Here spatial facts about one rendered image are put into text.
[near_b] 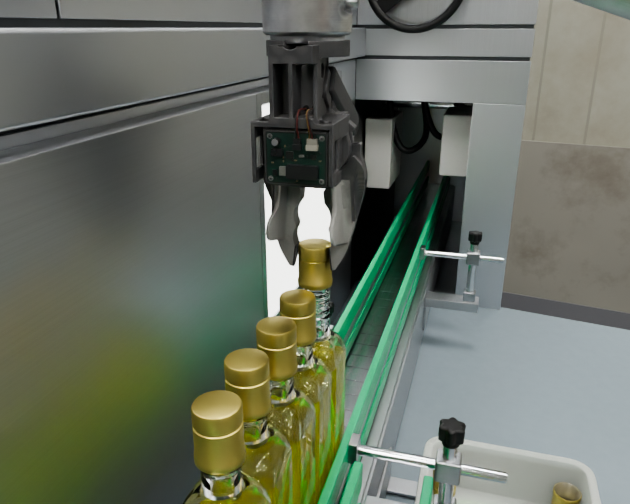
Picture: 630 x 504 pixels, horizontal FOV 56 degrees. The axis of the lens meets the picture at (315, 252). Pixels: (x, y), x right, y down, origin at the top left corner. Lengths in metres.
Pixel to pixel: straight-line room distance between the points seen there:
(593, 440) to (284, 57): 0.86
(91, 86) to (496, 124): 1.04
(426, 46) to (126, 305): 1.01
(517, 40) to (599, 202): 1.74
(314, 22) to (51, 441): 0.37
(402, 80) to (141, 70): 0.92
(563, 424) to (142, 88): 0.90
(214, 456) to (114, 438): 0.15
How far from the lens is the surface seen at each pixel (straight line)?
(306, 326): 0.54
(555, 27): 2.93
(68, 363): 0.47
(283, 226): 0.57
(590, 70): 2.93
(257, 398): 0.45
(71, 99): 0.46
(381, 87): 1.39
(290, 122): 0.49
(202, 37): 0.63
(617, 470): 1.08
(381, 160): 1.54
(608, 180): 2.99
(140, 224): 0.52
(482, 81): 1.37
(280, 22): 0.50
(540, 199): 3.02
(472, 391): 1.18
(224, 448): 0.41
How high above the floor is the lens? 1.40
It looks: 21 degrees down
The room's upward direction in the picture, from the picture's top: straight up
